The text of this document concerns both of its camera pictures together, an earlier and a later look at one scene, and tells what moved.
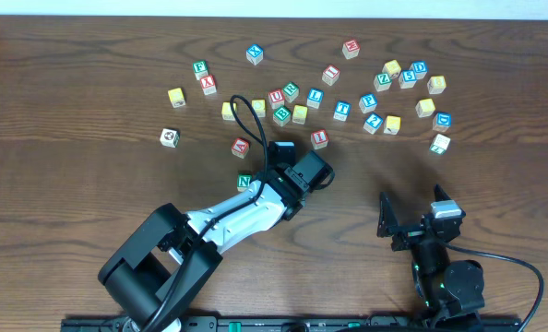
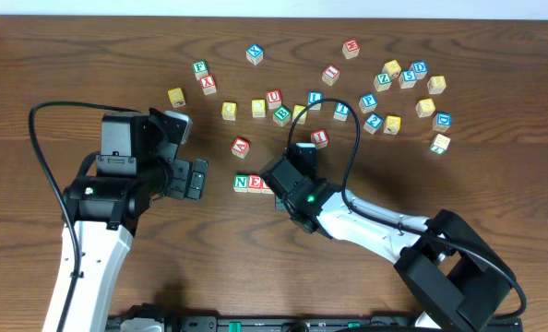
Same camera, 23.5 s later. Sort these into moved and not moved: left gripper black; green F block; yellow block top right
Moved: left gripper black
Not moved: green F block; yellow block top right
